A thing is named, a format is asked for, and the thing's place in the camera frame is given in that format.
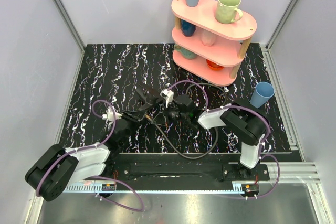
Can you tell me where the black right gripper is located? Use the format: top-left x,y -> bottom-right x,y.
152,101 -> 189,126

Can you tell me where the dark grey faucet mixer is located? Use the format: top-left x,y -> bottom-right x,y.
135,83 -> 164,117

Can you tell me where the grey flexible metal hose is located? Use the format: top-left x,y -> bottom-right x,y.
154,83 -> 228,159

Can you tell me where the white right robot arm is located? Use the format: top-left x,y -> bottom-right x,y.
149,94 -> 270,180

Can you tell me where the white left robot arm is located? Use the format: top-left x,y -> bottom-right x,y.
25,112 -> 144,201

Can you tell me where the black marble pattern mat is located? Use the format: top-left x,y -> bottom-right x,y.
59,44 -> 290,157

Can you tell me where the teal glazed mug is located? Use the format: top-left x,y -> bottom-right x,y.
174,44 -> 197,60

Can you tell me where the orange bowl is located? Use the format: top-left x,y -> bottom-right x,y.
206,60 -> 224,71

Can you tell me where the pink three tier shelf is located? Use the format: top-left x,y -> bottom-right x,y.
171,0 -> 257,87

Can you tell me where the dark blue cup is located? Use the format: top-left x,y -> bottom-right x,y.
181,20 -> 196,37

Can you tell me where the pink faceted cup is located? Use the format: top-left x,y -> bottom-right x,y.
201,29 -> 217,46

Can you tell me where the blue cup on mat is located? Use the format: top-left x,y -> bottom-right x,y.
250,82 -> 275,108

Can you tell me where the green mug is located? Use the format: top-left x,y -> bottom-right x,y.
215,0 -> 243,24

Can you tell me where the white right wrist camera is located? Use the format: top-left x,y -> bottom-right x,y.
160,89 -> 174,108

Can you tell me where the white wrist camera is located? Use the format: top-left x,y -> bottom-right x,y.
160,89 -> 174,108
102,107 -> 122,122

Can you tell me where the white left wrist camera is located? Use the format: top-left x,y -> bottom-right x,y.
102,107 -> 122,122

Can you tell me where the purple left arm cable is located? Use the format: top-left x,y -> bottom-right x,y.
35,100 -> 145,212

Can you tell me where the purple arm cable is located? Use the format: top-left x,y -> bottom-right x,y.
167,80 -> 281,199
35,100 -> 145,212

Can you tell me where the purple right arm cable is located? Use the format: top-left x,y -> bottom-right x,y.
167,80 -> 281,199

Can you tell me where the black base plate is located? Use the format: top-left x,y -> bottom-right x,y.
103,153 -> 270,182

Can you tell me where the silver aluminium rail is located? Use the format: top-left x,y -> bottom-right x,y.
63,158 -> 320,194

